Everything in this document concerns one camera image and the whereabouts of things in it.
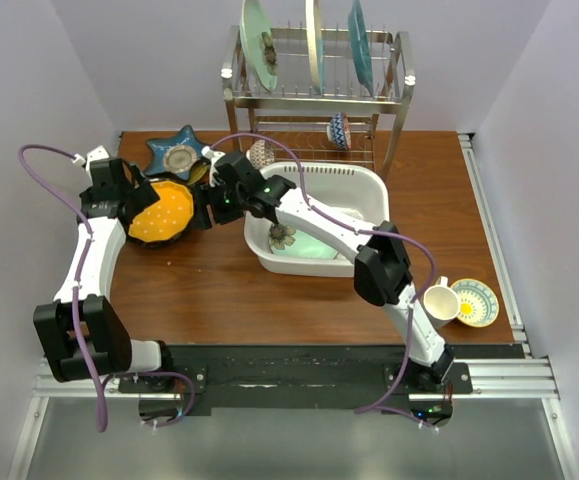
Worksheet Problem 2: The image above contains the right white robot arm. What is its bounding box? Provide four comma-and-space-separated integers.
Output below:
202, 147, 454, 393

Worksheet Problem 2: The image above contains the yellow dotted plate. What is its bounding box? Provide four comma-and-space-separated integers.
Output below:
127, 179, 195, 244

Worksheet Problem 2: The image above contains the purple cable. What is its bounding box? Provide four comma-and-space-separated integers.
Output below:
208, 132, 445, 431
17, 144, 198, 434

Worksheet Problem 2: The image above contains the white ceramic mug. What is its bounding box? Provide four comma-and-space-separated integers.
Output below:
422, 276, 460, 330

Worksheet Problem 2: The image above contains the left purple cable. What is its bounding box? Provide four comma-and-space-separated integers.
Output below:
17, 144, 198, 434

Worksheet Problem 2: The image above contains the steel dish rack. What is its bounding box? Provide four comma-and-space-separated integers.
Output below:
221, 26, 416, 177

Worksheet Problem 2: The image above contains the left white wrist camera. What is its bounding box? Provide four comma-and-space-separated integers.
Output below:
72, 145, 110, 171

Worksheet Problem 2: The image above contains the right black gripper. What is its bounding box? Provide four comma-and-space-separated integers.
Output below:
191, 178, 246, 230

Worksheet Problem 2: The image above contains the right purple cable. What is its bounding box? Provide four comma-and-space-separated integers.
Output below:
208, 132, 445, 431

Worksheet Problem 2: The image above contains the teal yellow patterned saucer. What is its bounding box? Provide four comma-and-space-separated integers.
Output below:
451, 278, 500, 328

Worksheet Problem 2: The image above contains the mint floral plate in rack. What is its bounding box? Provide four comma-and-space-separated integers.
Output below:
239, 0, 278, 92

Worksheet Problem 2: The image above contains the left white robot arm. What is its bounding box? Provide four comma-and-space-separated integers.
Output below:
33, 157, 176, 392

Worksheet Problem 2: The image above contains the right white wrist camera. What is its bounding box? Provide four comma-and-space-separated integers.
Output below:
201, 146, 226, 187

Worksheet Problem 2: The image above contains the blue zigzag bowl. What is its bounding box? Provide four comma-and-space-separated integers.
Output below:
326, 112, 351, 151

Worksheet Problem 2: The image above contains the mint floral plate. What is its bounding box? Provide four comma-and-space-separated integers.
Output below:
239, 0, 278, 92
267, 223, 339, 260

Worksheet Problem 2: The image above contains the white plastic bin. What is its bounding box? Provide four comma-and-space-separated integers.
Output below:
244, 162, 390, 278

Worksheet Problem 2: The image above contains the cream rimmed plate in rack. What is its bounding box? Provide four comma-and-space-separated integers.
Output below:
305, 0, 324, 94

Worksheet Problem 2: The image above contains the green leaf pattern plate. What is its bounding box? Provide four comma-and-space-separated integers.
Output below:
187, 161, 211, 184

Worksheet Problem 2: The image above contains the blue star shaped dish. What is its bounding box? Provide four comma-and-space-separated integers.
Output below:
144, 125, 208, 182

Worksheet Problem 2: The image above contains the black striped rim plate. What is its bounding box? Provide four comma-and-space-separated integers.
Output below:
127, 172, 198, 249

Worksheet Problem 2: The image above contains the teal plate in rack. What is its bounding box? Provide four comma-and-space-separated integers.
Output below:
347, 0, 374, 97

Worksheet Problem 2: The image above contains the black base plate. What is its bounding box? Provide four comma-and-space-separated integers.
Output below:
118, 344, 524, 416

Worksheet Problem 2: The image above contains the brown patterned bowl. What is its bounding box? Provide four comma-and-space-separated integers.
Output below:
246, 139, 275, 170

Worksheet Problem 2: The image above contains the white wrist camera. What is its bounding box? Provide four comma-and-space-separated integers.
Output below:
72, 145, 110, 171
201, 146, 226, 187

